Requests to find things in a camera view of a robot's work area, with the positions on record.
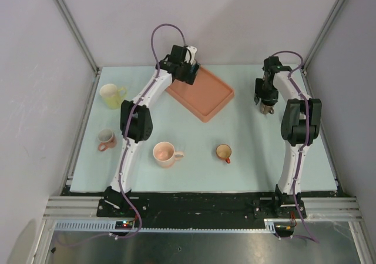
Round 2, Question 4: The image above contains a dark blue mug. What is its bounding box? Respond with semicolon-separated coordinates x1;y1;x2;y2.
191;63;200;75

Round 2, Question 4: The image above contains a small orange mug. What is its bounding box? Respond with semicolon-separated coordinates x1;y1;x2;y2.
216;144;232;164

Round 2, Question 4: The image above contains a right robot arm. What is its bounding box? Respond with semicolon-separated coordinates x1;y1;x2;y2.
253;54;322;219

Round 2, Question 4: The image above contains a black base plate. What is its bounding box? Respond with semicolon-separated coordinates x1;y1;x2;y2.
96;192;308;229

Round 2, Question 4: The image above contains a salmon plastic tray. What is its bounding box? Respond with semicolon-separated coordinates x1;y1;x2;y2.
166;67;234;123

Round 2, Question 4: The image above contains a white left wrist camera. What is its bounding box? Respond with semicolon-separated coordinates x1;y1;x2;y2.
184;45;197;65

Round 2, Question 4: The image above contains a large peach mug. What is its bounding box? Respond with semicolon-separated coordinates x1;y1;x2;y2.
152;142;184;168

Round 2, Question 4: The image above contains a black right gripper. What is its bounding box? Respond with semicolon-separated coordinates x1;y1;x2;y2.
254;78;278;106

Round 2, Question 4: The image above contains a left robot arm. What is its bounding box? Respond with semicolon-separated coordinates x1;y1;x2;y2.
104;45;200;216

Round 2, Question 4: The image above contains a yellow faceted mug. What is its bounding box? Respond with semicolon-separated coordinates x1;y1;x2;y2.
99;83;127;109

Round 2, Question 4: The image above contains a pink mug with handle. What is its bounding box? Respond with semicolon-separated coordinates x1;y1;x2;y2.
98;129;117;152

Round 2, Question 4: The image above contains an aluminium frame rail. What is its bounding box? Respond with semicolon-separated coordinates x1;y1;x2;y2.
42;196;102;220

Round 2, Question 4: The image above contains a grey slotted cable duct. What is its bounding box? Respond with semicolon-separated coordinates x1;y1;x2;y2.
55;220;276;233

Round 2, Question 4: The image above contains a brown striped mug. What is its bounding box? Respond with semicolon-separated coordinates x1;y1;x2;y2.
260;102;274;115

